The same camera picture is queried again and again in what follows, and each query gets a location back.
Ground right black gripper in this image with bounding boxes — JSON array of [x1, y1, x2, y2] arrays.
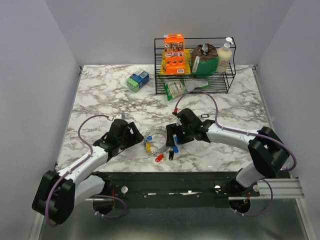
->
[[165, 122, 194, 147]]

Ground metal disc with keyrings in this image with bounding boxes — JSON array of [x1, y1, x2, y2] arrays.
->
[[143, 126, 171, 156]]

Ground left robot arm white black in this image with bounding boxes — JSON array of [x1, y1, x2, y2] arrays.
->
[[31, 118, 144, 227]]

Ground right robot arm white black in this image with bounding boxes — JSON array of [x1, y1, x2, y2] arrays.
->
[[166, 108, 290, 196]]

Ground yellow key tag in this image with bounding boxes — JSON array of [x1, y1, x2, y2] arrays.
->
[[145, 142, 151, 153]]

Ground black key tag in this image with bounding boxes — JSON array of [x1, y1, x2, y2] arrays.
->
[[168, 150, 175, 161]]

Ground red key tag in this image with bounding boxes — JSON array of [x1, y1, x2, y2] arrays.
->
[[155, 154, 165, 163]]

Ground green white pouch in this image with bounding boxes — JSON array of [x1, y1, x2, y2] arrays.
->
[[160, 77, 188, 101]]

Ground silver green foil pouch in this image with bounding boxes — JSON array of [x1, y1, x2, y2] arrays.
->
[[184, 79, 210, 92]]

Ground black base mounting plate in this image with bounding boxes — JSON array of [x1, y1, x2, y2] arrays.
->
[[93, 171, 260, 210]]

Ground green sponge pack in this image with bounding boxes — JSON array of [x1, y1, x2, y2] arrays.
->
[[126, 69, 150, 93]]

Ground yellow snack bag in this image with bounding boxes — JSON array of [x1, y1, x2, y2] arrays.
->
[[160, 48, 191, 75]]

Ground brown green coffee bag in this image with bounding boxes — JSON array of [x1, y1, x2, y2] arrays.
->
[[191, 43, 219, 76]]

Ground orange cardboard box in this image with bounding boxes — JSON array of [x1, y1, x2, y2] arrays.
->
[[164, 34, 186, 75]]

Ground cream lotion pump bottle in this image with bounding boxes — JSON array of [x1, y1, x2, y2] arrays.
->
[[216, 37, 234, 73]]

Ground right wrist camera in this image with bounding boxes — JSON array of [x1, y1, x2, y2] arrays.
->
[[176, 118, 182, 126]]

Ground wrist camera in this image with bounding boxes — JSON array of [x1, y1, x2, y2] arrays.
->
[[113, 112, 125, 120], [176, 118, 182, 126]]

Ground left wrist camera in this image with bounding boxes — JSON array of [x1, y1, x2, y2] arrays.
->
[[113, 112, 125, 120]]

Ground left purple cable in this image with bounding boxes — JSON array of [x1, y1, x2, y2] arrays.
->
[[44, 114, 126, 228]]

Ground purple cable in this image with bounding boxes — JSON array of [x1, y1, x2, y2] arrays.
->
[[44, 114, 126, 228], [173, 89, 298, 217]]

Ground black wire shelf rack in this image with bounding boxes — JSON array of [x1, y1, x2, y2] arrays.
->
[[153, 37, 237, 96]]

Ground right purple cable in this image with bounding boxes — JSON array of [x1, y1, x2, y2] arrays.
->
[[173, 89, 298, 217]]

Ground aluminium rail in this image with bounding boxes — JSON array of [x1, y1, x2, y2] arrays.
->
[[228, 177, 305, 201]]

